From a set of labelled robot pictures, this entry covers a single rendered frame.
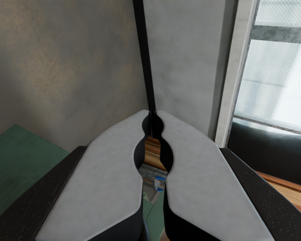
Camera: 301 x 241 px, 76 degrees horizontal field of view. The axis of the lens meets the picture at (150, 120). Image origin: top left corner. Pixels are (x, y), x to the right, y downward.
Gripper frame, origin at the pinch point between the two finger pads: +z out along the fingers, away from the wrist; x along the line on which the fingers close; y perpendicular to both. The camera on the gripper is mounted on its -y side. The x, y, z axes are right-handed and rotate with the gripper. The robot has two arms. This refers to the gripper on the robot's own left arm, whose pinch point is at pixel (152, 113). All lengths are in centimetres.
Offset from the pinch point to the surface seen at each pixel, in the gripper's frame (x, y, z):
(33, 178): -44, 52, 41
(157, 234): 3, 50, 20
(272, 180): 111, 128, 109
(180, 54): 25, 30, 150
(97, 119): -40, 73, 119
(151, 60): 2, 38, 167
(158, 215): 3, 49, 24
